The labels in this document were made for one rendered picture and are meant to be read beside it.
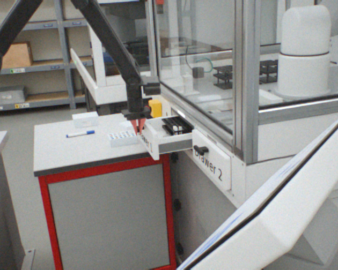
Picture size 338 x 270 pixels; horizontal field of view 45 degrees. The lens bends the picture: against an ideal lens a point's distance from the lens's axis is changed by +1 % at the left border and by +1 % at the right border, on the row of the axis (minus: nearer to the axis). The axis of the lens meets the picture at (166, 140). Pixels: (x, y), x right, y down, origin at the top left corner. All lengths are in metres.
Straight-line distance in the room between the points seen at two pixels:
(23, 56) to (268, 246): 5.04
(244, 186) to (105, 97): 1.36
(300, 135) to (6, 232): 1.58
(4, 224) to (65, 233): 0.46
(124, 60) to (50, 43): 4.37
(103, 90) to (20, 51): 3.09
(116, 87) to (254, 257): 1.98
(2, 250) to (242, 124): 1.57
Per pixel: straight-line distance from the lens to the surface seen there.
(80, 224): 1.85
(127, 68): 1.40
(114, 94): 2.37
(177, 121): 1.65
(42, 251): 2.59
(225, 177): 1.24
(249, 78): 1.07
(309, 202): 0.49
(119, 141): 1.81
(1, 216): 2.22
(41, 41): 5.74
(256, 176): 1.17
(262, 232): 0.43
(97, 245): 1.92
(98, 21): 1.30
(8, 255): 2.34
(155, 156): 1.48
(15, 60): 5.38
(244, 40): 1.05
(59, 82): 5.81
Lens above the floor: 1.42
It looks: 21 degrees down
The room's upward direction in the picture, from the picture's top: 4 degrees counter-clockwise
